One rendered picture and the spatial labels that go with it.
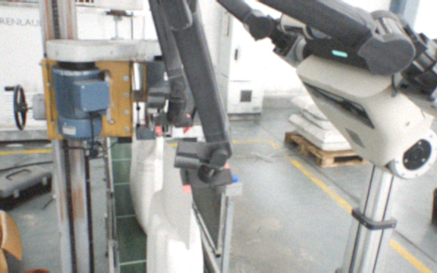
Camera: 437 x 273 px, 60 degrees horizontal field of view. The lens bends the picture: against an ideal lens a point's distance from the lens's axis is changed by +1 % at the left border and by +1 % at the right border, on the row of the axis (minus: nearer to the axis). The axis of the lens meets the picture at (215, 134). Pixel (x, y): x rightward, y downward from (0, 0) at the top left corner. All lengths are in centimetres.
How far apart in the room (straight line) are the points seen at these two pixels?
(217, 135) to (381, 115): 39
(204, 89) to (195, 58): 8
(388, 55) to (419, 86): 12
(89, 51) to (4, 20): 305
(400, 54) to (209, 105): 36
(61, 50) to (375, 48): 94
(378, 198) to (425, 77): 57
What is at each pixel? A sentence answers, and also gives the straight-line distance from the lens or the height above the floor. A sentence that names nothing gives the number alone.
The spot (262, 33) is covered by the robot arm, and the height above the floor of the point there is 149.
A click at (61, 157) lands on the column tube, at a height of 93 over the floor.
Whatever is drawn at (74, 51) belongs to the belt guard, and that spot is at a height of 140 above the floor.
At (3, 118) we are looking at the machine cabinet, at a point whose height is 31.
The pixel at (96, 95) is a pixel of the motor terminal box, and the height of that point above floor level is 126.
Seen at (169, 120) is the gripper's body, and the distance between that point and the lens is 136.
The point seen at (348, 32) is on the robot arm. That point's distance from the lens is 70.
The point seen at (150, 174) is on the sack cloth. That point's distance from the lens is 196.
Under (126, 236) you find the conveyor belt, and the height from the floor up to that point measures 38.
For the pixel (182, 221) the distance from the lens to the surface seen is 127.
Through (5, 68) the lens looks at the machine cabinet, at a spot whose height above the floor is 83.
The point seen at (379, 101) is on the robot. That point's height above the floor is 138.
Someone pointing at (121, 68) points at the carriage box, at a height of 131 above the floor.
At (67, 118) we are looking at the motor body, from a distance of 137.
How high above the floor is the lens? 156
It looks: 19 degrees down
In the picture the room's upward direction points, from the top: 4 degrees clockwise
